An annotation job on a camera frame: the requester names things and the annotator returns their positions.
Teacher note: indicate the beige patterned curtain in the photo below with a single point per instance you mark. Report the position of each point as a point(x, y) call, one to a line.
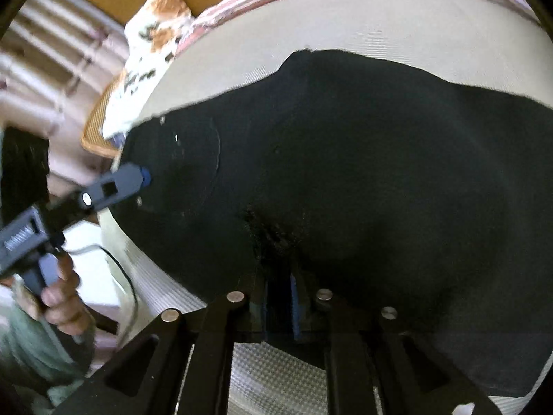
point(56, 60)

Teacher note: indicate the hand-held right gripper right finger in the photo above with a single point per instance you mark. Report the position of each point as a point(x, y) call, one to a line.
point(296, 311)

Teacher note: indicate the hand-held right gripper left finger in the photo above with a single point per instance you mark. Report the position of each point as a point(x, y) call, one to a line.
point(259, 311)

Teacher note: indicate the white floral pillow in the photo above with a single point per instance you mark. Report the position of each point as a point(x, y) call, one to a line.
point(151, 52)

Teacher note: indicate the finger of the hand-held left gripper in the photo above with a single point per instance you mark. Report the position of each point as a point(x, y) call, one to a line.
point(116, 186)

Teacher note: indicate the grey patterned cloth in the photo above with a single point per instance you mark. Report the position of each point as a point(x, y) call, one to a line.
point(117, 140)

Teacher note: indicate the woven rattan chair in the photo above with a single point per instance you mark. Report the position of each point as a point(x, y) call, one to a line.
point(97, 134)

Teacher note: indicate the person's left forearm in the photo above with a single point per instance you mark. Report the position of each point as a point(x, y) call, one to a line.
point(34, 354)

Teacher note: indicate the person's left hand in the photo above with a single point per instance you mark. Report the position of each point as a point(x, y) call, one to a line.
point(65, 298)

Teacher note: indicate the black pants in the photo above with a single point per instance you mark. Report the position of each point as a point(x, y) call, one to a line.
point(367, 181)

